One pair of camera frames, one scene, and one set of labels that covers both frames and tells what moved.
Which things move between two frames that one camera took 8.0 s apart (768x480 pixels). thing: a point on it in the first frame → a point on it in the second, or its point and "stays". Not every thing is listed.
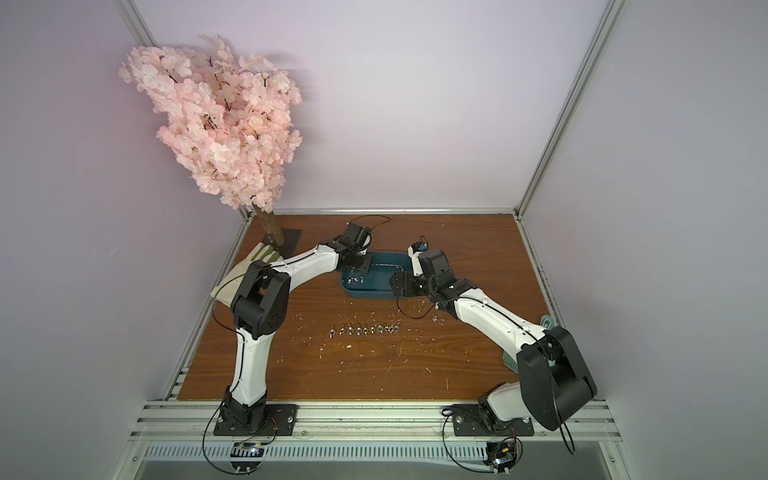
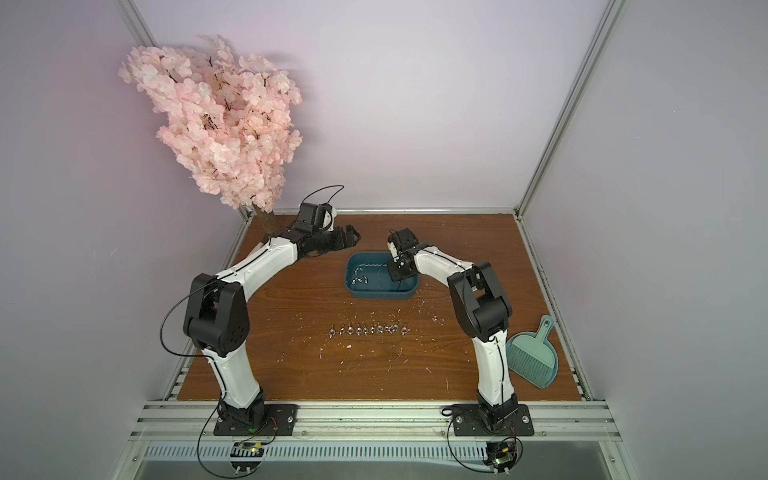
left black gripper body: (361, 261) → (328, 241)
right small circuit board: (500, 455) stays
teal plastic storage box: (376, 283) stays
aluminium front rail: (373, 421) stays
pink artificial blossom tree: (228, 120) stays
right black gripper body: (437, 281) → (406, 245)
